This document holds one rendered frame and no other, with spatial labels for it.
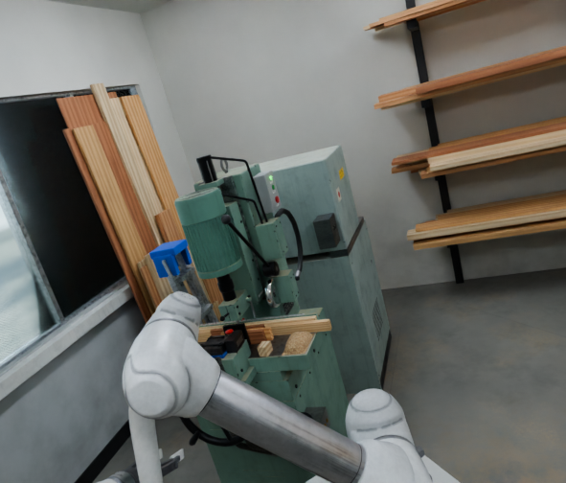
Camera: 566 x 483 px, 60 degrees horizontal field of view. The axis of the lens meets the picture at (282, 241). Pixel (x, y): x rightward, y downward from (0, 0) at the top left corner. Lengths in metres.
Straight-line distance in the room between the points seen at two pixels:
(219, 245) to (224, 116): 2.56
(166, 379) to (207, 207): 0.92
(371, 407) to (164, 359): 0.58
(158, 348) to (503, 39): 3.34
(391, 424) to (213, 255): 0.87
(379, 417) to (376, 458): 0.16
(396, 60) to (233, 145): 1.48
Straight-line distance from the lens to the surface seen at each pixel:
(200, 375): 1.00
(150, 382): 0.95
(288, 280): 1.99
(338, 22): 3.95
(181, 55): 4.38
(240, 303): 1.94
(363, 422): 1.32
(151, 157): 3.79
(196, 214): 1.76
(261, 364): 1.83
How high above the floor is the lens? 1.75
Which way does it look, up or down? 16 degrees down
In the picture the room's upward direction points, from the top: 16 degrees counter-clockwise
